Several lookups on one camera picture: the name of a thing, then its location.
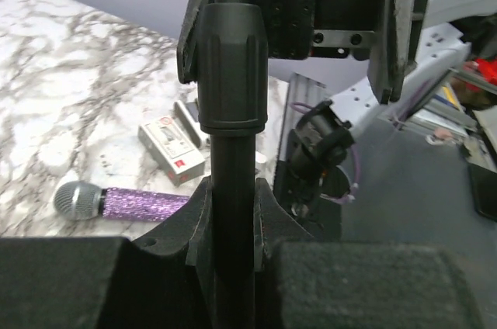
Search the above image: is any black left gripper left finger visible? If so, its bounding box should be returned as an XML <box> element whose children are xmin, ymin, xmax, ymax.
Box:
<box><xmin>1</xmin><ymin>180</ymin><xmax>211</xmax><ymax>328</ymax></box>

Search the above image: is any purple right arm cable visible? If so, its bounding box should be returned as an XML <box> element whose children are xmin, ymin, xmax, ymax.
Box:
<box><xmin>290</xmin><ymin>0</ymin><xmax>497</xmax><ymax>206</ymax></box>

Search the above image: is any purple glitter microphone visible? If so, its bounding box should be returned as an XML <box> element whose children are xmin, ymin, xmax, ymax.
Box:
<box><xmin>53</xmin><ymin>182</ymin><xmax>189</xmax><ymax>222</ymax></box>

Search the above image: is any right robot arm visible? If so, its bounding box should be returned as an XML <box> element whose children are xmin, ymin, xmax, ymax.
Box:
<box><xmin>177</xmin><ymin>0</ymin><xmax>496</xmax><ymax>174</ymax></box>

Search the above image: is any white red small box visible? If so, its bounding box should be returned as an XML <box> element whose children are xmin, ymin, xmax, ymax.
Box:
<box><xmin>137</xmin><ymin>116</ymin><xmax>206</xmax><ymax>186</ymax></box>

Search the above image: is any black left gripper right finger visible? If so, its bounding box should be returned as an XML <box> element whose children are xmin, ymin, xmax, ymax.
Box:
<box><xmin>254</xmin><ymin>178</ymin><xmax>491</xmax><ymax>328</ymax></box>

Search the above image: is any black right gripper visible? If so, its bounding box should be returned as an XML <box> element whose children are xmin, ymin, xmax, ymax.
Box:
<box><xmin>176</xmin><ymin>0</ymin><xmax>429</xmax><ymax>103</ymax></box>

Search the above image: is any white charger adapter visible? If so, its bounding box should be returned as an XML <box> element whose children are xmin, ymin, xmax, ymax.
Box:
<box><xmin>173</xmin><ymin>100</ymin><xmax>210</xmax><ymax>149</ymax></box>

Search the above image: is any aluminium rail frame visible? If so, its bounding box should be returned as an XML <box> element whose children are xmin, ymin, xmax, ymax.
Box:
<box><xmin>281</xmin><ymin>70</ymin><xmax>454</xmax><ymax>177</ymax></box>

